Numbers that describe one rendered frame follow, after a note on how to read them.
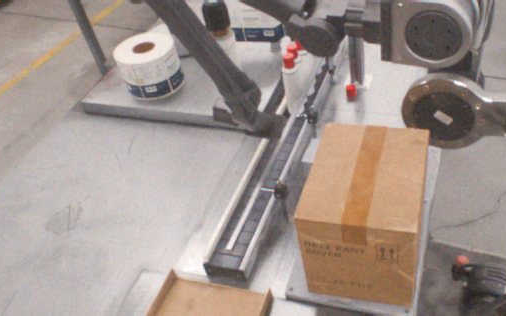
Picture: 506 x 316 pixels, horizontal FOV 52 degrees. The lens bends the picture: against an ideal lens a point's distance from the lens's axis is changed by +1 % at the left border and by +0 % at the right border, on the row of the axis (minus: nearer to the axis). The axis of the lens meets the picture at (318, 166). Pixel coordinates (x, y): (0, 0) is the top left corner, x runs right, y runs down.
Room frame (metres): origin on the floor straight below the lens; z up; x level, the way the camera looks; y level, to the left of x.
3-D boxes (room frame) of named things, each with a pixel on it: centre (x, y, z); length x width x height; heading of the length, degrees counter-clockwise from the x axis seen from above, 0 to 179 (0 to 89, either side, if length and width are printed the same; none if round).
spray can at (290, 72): (1.32, 0.05, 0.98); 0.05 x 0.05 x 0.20
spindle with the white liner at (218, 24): (1.55, 0.26, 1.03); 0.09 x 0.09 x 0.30
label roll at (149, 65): (1.59, 0.54, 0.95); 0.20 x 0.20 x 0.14
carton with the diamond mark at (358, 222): (0.77, -0.10, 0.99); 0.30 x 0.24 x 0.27; 162
